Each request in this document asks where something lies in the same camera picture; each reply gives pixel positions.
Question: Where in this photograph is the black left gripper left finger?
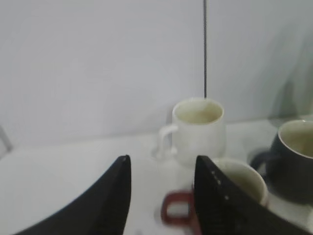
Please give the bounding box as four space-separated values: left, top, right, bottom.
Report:
19 155 132 235

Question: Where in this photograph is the black cable on wall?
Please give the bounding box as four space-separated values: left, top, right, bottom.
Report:
202 0 208 100

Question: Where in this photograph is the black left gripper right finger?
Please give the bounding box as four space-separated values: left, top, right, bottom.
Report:
194 156 309 235

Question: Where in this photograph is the red ceramic mug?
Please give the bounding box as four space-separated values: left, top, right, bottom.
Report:
160 156 268 235

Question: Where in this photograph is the dark navy ceramic mug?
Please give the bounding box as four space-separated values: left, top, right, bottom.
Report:
250 120 313 204

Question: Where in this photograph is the white ceramic mug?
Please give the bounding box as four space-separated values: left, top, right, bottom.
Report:
155 97 226 168

